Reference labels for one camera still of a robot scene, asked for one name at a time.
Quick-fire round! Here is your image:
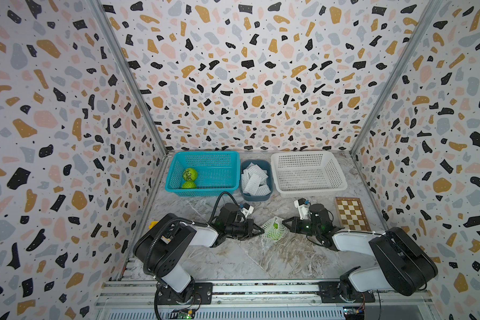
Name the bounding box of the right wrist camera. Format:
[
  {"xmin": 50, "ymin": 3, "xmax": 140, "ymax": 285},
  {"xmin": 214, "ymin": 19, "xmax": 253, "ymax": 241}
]
[{"xmin": 294, "ymin": 198, "xmax": 310, "ymax": 220}]

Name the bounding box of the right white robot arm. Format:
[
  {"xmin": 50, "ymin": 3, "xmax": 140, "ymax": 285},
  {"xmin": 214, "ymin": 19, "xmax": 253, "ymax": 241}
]
[{"xmin": 282, "ymin": 199, "xmax": 438, "ymax": 303}]

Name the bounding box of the teal plastic basket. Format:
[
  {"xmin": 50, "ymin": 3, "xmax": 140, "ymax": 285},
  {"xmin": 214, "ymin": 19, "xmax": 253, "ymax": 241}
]
[{"xmin": 165, "ymin": 151, "xmax": 241, "ymax": 197}]

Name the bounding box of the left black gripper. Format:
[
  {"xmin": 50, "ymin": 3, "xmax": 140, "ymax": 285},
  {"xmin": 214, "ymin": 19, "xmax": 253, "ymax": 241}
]
[{"xmin": 225, "ymin": 220, "xmax": 265, "ymax": 241}]

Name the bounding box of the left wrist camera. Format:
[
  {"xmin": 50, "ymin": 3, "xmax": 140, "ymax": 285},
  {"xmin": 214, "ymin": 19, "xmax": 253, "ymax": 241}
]
[{"xmin": 240, "ymin": 203, "xmax": 254, "ymax": 218}]

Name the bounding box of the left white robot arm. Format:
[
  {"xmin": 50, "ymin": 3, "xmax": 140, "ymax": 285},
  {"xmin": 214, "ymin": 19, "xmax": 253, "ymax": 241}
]
[{"xmin": 133, "ymin": 203, "xmax": 265, "ymax": 303}]

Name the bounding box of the white plastic basket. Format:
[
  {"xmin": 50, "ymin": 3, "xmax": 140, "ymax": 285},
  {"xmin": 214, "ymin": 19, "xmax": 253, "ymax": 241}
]
[{"xmin": 270, "ymin": 151, "xmax": 348, "ymax": 198}]

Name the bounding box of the wooden chessboard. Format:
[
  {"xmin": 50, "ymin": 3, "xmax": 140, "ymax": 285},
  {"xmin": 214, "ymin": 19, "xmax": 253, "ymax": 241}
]
[{"xmin": 335, "ymin": 197, "xmax": 371, "ymax": 232}]

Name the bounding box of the pile of white foam nets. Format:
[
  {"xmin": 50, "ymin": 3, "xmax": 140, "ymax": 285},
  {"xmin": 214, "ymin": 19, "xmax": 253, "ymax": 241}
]
[{"xmin": 241, "ymin": 162, "xmax": 271, "ymax": 197}]

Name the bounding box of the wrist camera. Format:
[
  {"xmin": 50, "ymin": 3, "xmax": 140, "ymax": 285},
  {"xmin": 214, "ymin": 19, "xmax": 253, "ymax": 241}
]
[
  {"xmin": 294, "ymin": 198, "xmax": 310, "ymax": 220},
  {"xmin": 240, "ymin": 203, "xmax": 254, "ymax": 218}
]

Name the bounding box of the dark teal small bin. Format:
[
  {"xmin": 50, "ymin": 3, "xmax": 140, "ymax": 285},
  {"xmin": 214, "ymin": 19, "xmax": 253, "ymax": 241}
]
[{"xmin": 240, "ymin": 159, "xmax": 273, "ymax": 202}]

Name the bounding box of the white foam net sleeve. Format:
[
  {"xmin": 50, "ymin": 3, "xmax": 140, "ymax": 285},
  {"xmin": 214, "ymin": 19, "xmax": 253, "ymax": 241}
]
[{"xmin": 261, "ymin": 217, "xmax": 289, "ymax": 242}]

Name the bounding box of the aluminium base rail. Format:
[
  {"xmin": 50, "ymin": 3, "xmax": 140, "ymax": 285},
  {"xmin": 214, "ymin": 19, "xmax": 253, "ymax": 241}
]
[{"xmin": 93, "ymin": 279, "xmax": 440, "ymax": 319}]

